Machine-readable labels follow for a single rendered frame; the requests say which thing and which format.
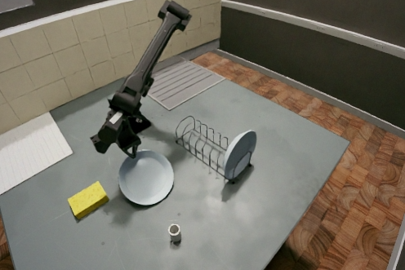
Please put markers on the beige tiled wall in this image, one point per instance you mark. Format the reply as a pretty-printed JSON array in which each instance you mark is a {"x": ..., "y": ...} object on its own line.
[{"x": 50, "y": 62}]

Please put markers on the yellow sponge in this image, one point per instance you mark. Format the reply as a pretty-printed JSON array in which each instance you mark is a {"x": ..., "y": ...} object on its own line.
[{"x": 88, "y": 200}]

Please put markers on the white ribbed draining mat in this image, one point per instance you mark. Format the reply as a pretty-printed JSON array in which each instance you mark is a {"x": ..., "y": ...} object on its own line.
[{"x": 30, "y": 148}]

